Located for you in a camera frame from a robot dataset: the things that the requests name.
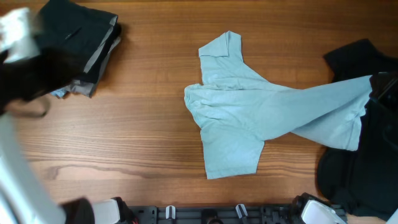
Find light blue t-shirt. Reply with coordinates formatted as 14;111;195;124
184;31;372;179

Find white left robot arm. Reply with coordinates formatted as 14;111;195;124
1;7;122;224

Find black clothes pile right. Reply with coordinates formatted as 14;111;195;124
317;39;397;221

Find blue denim folded jeans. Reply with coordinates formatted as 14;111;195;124
50;88;70;99

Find grey folded garment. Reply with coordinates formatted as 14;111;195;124
63;37;121;98

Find black folded garment on stack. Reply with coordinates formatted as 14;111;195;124
36;0;120;83

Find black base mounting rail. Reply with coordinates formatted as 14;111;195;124
130;204;294;224

